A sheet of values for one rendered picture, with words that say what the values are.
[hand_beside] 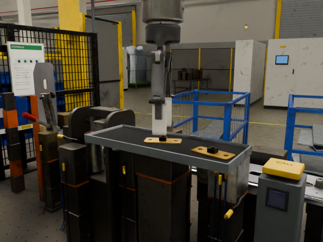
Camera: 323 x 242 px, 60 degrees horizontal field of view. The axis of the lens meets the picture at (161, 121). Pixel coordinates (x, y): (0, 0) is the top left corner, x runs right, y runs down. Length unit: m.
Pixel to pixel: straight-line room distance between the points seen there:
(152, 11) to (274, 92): 8.32
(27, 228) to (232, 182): 0.86
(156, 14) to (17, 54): 1.32
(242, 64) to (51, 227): 8.09
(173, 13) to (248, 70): 8.28
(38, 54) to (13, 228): 1.02
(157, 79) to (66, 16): 1.59
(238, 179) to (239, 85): 8.23
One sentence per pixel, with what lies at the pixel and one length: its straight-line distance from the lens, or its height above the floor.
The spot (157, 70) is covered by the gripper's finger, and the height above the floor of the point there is 1.32.
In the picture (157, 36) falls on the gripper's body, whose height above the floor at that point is 1.39.
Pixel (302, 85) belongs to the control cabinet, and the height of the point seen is 0.73.
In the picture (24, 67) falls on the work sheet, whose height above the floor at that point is 1.31.
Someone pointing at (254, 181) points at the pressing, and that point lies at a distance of 0.87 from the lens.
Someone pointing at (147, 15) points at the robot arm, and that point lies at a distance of 0.60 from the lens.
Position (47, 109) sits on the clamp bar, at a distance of 1.25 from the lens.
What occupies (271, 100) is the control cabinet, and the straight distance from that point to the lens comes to 8.86.
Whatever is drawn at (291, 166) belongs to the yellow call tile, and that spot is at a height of 1.16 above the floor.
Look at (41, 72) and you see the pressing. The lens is 1.56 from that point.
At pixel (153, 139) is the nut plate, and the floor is 1.16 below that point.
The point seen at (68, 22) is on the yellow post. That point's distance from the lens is 2.08.
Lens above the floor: 1.34
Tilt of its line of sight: 12 degrees down
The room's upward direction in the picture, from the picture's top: straight up
